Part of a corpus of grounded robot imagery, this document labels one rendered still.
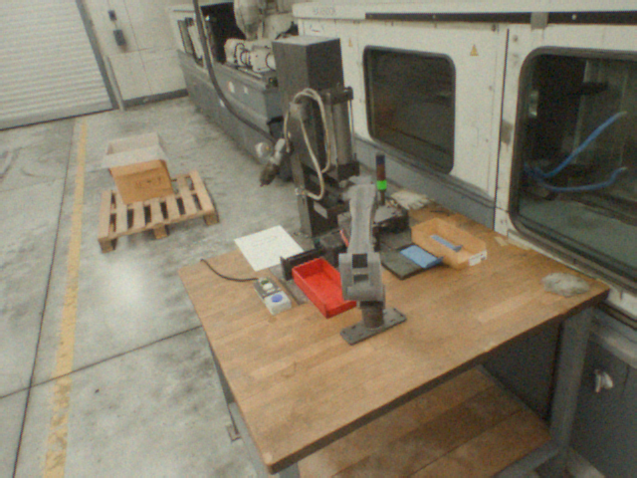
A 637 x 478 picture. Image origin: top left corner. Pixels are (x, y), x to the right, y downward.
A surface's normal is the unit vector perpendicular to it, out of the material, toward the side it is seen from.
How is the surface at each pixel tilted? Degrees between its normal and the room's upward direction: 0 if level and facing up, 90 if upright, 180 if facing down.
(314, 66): 90
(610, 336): 33
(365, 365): 0
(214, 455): 0
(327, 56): 90
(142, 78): 90
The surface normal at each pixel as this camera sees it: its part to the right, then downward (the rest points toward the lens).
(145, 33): 0.40, 0.40
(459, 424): -0.12, -0.87
